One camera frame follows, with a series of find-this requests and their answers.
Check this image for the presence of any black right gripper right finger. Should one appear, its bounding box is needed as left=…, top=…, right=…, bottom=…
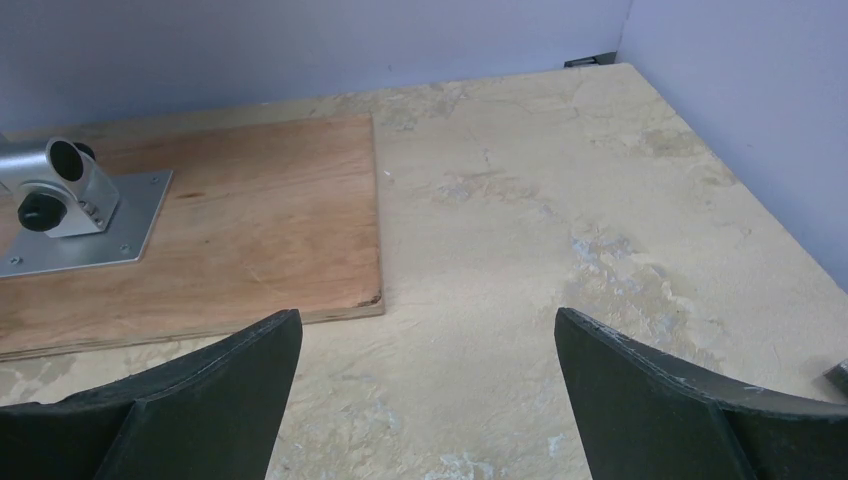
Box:
left=554, top=308, right=847, bottom=479

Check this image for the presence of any brown plywood board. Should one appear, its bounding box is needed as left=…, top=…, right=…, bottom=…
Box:
left=1, top=114, right=384, bottom=360

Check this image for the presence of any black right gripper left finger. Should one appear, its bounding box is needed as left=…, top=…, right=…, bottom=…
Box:
left=1, top=310, right=303, bottom=479

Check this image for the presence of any metal stand base bracket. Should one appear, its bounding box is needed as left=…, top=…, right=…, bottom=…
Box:
left=1, top=137, right=173, bottom=278

